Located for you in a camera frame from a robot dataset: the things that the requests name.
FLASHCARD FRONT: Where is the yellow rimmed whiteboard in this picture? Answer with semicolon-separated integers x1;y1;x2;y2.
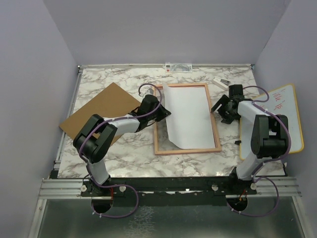
239;83;305;161

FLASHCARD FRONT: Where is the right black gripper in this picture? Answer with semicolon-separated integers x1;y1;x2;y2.
211;94;237;124

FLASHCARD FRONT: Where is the brown cardboard backing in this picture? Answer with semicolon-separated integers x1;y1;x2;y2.
59;83;141;139

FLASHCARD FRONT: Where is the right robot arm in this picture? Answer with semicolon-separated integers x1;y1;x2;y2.
211;84;291;194

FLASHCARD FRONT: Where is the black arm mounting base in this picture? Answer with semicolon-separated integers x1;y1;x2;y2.
81;176;257;206

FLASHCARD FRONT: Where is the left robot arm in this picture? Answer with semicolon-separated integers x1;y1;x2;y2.
73;95;171;196

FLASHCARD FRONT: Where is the white marker eraser piece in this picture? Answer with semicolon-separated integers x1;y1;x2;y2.
212;77;230;91

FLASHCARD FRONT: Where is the small label card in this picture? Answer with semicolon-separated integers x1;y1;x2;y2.
163;63;193;73

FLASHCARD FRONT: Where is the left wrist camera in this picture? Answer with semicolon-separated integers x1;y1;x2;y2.
139;88;154;98

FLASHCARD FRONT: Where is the pink picture frame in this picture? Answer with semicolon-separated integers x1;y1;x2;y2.
154;83;222;155

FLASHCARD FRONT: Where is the blue landscape photo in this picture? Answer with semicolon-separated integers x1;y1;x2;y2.
163;84;215;149

